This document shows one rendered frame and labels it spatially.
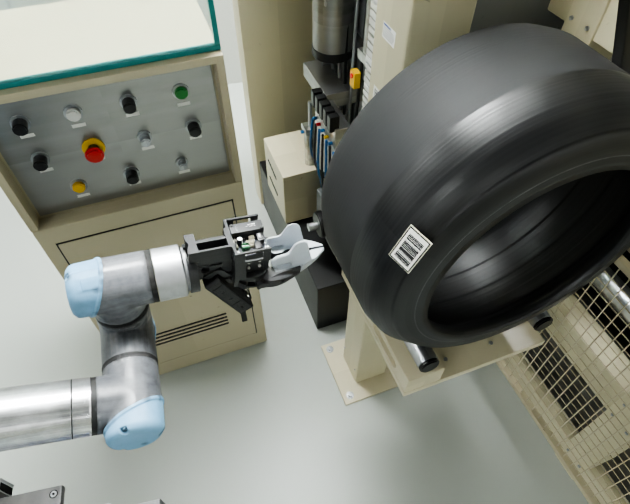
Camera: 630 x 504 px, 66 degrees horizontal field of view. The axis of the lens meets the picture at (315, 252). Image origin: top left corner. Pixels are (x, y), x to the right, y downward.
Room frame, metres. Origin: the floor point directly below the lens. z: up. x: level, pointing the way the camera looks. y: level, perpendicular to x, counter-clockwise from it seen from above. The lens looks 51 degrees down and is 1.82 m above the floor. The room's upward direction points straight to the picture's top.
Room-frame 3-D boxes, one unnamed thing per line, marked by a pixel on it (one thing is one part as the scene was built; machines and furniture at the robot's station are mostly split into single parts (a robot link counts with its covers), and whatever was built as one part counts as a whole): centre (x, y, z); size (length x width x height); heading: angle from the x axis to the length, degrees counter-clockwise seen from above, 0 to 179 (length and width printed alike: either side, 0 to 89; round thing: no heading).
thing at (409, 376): (0.62, -0.17, 0.84); 0.36 x 0.09 x 0.06; 20
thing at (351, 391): (0.90, -0.20, 0.01); 0.27 x 0.27 x 0.02; 20
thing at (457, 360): (0.66, -0.30, 0.80); 0.37 x 0.36 x 0.02; 110
